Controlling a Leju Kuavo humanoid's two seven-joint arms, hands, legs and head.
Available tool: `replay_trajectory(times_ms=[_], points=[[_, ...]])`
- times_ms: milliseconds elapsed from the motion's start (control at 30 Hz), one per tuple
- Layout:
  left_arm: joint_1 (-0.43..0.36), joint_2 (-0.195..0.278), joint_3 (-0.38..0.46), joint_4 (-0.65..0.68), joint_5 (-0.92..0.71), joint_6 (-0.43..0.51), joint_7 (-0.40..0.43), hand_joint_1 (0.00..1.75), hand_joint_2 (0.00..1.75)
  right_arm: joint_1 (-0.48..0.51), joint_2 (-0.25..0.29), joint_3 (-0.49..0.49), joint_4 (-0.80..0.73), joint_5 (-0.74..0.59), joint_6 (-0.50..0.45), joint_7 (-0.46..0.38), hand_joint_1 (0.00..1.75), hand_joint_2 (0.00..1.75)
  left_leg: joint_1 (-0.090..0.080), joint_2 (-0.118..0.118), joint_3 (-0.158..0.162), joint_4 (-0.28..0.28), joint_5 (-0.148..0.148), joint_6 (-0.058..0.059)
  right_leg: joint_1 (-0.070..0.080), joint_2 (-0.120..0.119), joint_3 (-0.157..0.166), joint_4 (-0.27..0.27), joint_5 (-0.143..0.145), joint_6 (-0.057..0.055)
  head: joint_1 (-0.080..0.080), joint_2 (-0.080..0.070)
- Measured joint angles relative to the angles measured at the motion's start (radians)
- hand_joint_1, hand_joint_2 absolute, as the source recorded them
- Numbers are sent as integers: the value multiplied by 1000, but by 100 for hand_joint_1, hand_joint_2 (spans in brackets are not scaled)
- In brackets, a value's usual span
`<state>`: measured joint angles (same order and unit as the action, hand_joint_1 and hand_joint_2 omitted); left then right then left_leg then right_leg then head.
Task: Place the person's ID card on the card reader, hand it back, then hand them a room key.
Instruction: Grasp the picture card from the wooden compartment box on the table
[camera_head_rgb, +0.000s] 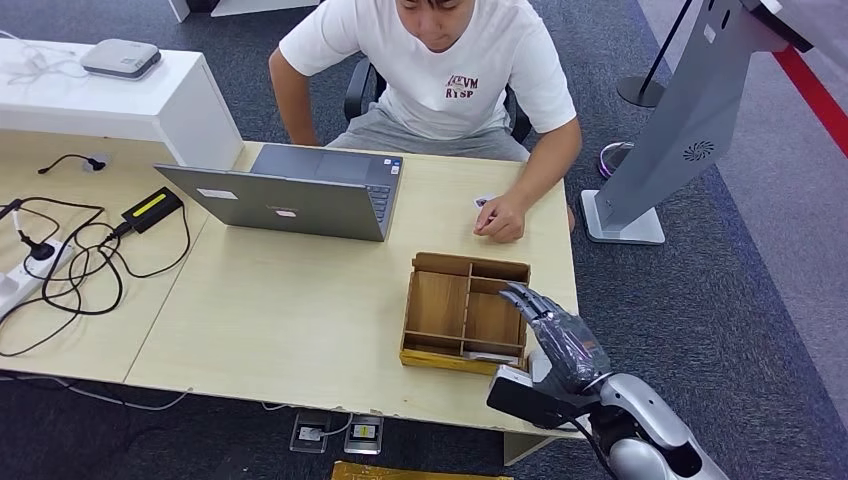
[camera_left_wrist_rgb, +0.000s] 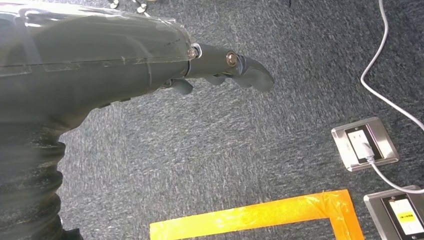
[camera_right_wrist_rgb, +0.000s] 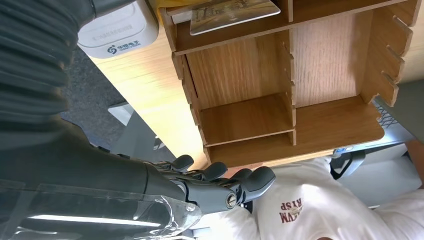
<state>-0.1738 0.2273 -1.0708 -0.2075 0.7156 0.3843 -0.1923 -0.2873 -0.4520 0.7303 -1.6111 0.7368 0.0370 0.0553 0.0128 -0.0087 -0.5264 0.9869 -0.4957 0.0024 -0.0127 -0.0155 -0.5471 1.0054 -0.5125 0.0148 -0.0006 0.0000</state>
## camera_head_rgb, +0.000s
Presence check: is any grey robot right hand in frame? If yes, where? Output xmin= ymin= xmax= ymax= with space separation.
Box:
xmin=498 ymin=281 xmax=615 ymax=399

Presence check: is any person's left hand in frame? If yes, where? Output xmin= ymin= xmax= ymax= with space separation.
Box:
xmin=472 ymin=192 xmax=529 ymax=244

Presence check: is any white card reader with QR sticker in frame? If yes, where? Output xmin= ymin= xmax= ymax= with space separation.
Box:
xmin=527 ymin=349 xmax=592 ymax=436

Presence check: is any person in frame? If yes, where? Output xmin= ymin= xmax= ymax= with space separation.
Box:
xmin=268 ymin=0 xmax=584 ymax=244

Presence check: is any grey card reader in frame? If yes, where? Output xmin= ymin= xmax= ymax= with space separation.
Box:
xmin=79 ymin=38 xmax=162 ymax=81

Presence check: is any wooden organizer box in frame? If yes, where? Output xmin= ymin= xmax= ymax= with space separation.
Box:
xmin=398 ymin=252 xmax=533 ymax=378

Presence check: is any black office chair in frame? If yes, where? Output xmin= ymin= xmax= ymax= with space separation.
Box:
xmin=343 ymin=56 xmax=535 ymax=146

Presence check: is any grey laptop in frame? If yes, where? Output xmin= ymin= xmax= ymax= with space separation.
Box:
xmin=153 ymin=142 xmax=405 ymax=244

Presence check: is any yellow taped cardboard box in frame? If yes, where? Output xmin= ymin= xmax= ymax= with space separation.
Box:
xmin=329 ymin=461 xmax=515 ymax=480

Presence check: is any grey kiosk stand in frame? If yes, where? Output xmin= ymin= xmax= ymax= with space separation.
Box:
xmin=579 ymin=0 xmax=848 ymax=246

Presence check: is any metal floor socket box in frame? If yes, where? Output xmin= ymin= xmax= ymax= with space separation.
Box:
xmin=343 ymin=414 xmax=385 ymax=456
xmin=288 ymin=410 xmax=332 ymax=455

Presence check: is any white furniture panel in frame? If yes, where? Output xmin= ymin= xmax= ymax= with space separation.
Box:
xmin=166 ymin=0 xmax=321 ymax=24

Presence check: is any red barrier belt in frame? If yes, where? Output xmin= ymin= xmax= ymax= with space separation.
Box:
xmin=773 ymin=46 xmax=848 ymax=159

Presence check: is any black adapter with yellow label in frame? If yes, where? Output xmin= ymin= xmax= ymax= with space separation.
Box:
xmin=120 ymin=186 xmax=184 ymax=235

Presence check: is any white raised counter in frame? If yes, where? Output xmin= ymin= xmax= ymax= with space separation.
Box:
xmin=0 ymin=38 xmax=244 ymax=172

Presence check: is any black plug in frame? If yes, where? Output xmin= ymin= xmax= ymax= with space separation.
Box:
xmin=17 ymin=229 xmax=56 ymax=262

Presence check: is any white power strip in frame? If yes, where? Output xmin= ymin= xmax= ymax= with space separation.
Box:
xmin=0 ymin=238 xmax=75 ymax=319

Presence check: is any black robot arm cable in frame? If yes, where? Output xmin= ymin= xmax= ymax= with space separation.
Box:
xmin=569 ymin=417 xmax=621 ymax=480

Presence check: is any purple round ring base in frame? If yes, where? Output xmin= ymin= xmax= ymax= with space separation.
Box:
xmin=598 ymin=140 xmax=636 ymax=181

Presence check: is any black stanchion post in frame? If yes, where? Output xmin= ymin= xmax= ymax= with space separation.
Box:
xmin=617 ymin=0 xmax=695 ymax=109

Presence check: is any thin black adapter cable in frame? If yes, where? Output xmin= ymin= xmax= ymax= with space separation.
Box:
xmin=66 ymin=203 xmax=193 ymax=281

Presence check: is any short black cable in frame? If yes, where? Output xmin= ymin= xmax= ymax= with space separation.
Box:
xmin=36 ymin=153 xmax=107 ymax=176

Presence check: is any white floor cable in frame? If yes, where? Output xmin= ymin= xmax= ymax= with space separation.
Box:
xmin=0 ymin=372 xmax=192 ymax=413

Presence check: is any thick black power cable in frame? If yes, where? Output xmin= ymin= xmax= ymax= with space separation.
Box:
xmin=0 ymin=196 xmax=125 ymax=359

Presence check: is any white cable bundle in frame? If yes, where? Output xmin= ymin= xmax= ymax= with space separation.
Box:
xmin=0 ymin=29 xmax=89 ymax=86

